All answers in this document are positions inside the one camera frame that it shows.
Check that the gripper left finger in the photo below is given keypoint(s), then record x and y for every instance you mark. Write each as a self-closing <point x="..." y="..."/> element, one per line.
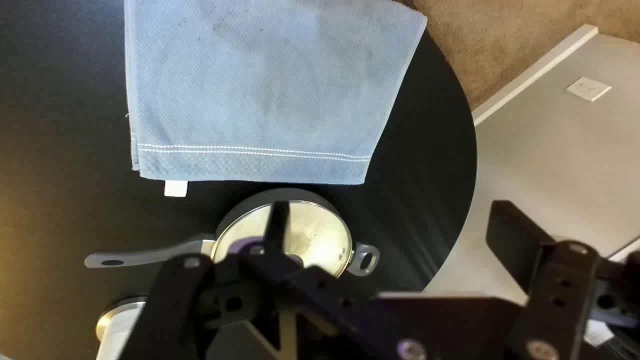
<point x="175" y="300"/>

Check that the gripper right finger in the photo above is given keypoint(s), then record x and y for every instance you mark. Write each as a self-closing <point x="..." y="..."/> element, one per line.
<point x="555" y="290"/>

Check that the glass lid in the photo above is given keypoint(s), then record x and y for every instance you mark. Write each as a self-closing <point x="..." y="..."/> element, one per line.
<point x="320" y="235"/>

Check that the blue towel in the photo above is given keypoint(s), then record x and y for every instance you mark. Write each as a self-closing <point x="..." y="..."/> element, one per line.
<point x="260" y="90"/>

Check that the silver metal cup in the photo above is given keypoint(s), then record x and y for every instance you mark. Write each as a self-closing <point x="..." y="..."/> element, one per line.
<point x="117" y="320"/>

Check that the white wall socket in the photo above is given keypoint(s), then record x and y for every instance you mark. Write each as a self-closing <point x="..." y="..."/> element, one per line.
<point x="588" y="89"/>

